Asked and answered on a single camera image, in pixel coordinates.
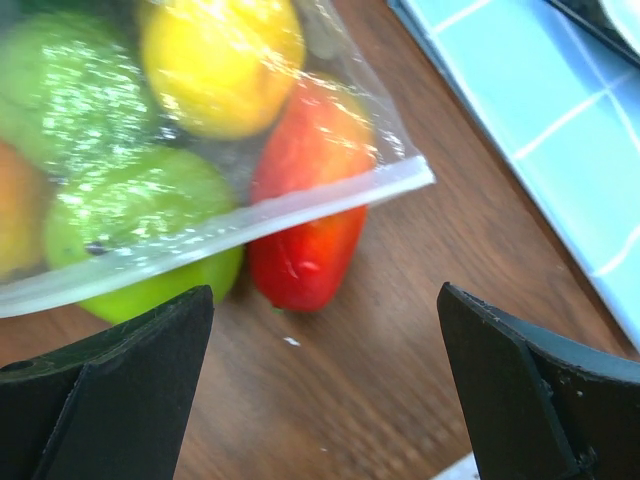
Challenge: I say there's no red orange fake mango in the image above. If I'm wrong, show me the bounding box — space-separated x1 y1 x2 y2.
248 72 376 313

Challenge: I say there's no dark green fake cucumber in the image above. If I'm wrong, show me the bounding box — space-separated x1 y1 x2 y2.
1 11 160 176

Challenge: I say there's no white perforated plastic basket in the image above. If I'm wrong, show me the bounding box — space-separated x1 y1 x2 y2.
431 453 480 480

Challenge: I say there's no yellow fake lemon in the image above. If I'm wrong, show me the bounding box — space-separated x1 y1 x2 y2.
140 1 306 140

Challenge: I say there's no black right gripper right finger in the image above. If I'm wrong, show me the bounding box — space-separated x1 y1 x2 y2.
437 283 639 479

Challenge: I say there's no blue checkered placemat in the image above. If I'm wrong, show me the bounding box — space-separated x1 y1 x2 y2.
391 1 639 343

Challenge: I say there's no green fake apple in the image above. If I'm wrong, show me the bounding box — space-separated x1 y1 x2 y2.
44 146 244 324

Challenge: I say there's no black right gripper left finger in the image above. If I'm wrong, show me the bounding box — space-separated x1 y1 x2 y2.
1 286 214 479

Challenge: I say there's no clear zip top bag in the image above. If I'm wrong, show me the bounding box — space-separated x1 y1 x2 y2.
1 1 435 317

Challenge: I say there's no black fork handle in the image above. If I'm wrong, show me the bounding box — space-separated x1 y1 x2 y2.
547 0 639 67

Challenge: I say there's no yellow orange fake fruit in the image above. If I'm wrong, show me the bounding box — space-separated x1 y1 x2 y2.
1 142 50 282

